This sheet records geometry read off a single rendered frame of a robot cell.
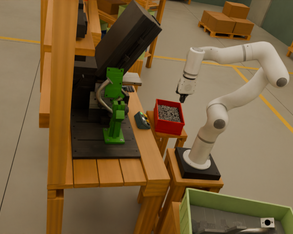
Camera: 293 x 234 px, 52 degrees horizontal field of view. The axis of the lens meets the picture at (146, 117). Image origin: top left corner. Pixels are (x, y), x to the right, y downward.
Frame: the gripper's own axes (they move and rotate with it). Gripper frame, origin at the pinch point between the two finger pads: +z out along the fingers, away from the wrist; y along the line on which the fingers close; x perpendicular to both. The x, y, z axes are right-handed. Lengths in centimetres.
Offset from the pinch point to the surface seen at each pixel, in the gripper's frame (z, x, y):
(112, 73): 6, 40, -35
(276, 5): 52, 666, 557
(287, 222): 41, -61, 55
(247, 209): 41, -50, 35
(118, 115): 17.4, 5.6, -35.2
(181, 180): 45, -23, 4
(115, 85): 14, 38, -33
